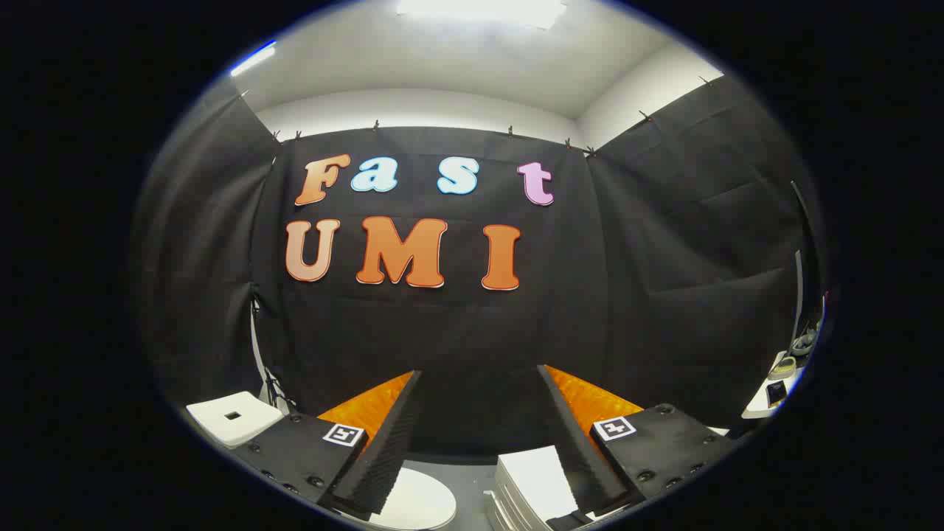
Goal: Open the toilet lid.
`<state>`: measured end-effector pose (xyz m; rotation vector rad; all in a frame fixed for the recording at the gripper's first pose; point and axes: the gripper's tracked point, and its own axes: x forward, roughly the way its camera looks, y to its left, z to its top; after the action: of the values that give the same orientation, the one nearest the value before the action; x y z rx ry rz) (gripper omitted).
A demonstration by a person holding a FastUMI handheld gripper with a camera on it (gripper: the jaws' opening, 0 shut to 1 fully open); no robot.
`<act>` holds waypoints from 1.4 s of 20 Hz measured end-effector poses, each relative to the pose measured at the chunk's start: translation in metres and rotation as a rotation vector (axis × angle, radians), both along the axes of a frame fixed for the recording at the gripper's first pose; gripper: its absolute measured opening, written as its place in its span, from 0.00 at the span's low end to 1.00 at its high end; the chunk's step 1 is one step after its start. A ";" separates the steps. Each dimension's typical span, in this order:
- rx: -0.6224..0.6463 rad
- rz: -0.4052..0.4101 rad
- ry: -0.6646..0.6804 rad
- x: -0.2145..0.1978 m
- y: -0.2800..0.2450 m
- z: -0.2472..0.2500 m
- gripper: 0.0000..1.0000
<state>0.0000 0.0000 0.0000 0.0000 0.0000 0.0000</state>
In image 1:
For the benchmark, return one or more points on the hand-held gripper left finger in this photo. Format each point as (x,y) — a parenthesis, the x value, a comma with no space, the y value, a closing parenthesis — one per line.
(394,442)

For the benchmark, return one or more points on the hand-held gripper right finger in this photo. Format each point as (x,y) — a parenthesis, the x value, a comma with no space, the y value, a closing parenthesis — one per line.
(571,442)

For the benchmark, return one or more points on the white toilet lid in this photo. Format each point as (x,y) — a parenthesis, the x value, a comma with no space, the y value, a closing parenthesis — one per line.
(424,501)

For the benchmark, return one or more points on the white toilet tank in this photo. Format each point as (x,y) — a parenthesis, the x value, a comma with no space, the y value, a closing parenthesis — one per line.
(221,428)

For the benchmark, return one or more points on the white drawer cabinet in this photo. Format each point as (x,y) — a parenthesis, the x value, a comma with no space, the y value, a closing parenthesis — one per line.
(535,479)

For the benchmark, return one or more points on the black backdrop cloth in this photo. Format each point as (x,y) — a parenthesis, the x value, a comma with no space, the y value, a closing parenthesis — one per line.
(479,332)

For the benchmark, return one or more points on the white side table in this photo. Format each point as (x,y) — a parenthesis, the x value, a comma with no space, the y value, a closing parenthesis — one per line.
(759,404)

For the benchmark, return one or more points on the black phone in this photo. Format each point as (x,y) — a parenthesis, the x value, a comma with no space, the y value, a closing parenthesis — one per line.
(776,392)

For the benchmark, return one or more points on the small ceiling light strip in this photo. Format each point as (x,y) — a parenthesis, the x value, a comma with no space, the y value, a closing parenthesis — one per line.
(254,59)

